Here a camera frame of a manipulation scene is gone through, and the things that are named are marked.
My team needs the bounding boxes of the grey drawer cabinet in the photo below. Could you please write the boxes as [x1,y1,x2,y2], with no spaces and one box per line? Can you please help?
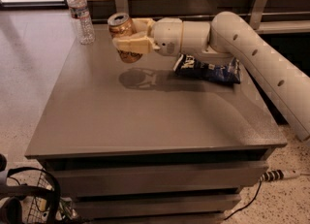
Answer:
[26,26,286,224]

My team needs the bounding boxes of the black bag straps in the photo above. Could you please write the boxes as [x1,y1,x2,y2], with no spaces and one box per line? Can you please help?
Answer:
[0,152,62,224]

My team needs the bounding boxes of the black power cable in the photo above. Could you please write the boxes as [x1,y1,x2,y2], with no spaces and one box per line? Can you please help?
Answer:
[223,178,264,221]

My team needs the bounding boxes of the orange soda can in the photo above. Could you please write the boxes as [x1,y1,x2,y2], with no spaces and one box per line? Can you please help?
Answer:
[108,13,141,63]

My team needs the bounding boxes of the wire mesh basket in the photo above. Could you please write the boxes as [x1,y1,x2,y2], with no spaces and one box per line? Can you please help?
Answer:
[26,170,61,224]

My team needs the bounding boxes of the metal wall bracket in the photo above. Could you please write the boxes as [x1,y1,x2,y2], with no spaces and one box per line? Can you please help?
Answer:
[246,0,267,30]
[114,0,129,14]

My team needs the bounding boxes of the horizontal metal rail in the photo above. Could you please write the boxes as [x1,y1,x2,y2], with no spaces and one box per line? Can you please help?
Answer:
[92,12,310,24]

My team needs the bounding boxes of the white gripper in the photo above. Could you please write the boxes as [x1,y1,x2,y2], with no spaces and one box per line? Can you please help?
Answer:
[112,17,183,56]

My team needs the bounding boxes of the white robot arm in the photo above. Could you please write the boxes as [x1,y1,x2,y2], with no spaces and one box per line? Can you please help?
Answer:
[112,12,310,142]

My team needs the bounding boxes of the dark blue chip bag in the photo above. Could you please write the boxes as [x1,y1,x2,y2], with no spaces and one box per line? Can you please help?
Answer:
[173,54,241,84]

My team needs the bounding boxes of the clear plastic water bottle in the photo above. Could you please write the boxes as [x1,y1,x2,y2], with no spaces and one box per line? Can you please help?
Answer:
[67,0,95,45]

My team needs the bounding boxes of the left metal wall bracket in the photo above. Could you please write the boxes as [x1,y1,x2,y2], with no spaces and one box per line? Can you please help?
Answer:
[114,0,129,14]

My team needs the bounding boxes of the white power strip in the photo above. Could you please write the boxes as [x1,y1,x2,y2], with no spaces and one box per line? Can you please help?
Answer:
[260,170,300,181]

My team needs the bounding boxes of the right metal wall bracket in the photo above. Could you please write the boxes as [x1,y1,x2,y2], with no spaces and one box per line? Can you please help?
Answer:
[246,0,267,30]

